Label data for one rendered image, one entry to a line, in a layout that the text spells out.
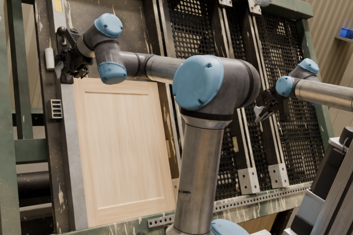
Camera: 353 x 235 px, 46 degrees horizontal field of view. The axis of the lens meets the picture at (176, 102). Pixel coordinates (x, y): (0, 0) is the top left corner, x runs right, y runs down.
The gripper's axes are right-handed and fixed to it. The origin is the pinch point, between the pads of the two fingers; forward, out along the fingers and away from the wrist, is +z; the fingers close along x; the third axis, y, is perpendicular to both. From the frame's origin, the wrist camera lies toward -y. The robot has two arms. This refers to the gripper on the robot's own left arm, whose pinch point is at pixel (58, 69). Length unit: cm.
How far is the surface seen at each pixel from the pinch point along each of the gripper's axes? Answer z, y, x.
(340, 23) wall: 66, -163, 404
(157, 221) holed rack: 17, 52, 45
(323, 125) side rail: 15, 1, 193
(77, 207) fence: 16.5, 44.2, 11.1
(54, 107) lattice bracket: 15.0, 7.5, 4.9
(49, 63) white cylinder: 10.6, -7.9, 1.9
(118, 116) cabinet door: 14.6, 9.1, 31.9
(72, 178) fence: 15.1, 34.1, 9.6
